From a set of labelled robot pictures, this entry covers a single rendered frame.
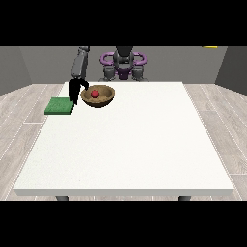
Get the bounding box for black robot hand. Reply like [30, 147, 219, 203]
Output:
[69, 76, 90, 106]

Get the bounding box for green square pad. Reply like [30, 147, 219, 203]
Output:
[43, 96, 74, 116]

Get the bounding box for brown wooden bowl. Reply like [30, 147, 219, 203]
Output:
[80, 84, 116, 109]

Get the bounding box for grey robot trunk purple rings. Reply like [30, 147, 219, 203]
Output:
[98, 46, 150, 82]

